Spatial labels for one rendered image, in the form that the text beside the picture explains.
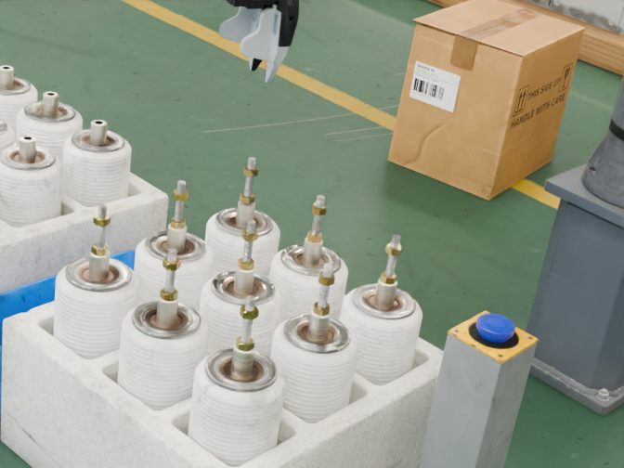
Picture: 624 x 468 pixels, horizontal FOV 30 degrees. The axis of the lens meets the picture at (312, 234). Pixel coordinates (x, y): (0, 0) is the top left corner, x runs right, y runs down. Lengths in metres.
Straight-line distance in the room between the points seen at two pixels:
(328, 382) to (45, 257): 0.51
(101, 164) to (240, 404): 0.58
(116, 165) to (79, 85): 0.92
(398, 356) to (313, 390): 0.14
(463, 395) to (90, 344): 0.43
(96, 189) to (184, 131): 0.74
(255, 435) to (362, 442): 0.16
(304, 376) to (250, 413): 0.10
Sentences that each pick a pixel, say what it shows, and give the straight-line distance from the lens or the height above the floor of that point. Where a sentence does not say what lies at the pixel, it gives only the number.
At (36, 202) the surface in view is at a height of 0.21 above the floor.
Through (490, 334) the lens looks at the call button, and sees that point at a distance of 1.22.
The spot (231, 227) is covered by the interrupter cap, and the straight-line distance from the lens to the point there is 1.48.
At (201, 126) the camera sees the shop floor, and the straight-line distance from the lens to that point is 2.43.
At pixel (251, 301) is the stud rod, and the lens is 1.17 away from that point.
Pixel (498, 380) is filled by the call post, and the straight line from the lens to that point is 1.21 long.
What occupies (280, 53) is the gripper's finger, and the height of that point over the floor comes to 0.50.
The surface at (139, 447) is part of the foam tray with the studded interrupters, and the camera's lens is 1.27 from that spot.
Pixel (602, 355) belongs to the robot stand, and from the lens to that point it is 1.72.
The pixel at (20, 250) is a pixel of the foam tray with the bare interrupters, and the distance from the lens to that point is 1.59.
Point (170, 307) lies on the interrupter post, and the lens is 1.27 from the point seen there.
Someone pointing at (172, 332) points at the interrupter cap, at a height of 0.25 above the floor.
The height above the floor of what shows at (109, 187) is 0.20.
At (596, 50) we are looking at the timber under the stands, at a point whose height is 0.04.
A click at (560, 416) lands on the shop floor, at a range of 1.72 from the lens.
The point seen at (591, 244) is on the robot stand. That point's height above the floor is 0.23.
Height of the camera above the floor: 0.94
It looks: 27 degrees down
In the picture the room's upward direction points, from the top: 9 degrees clockwise
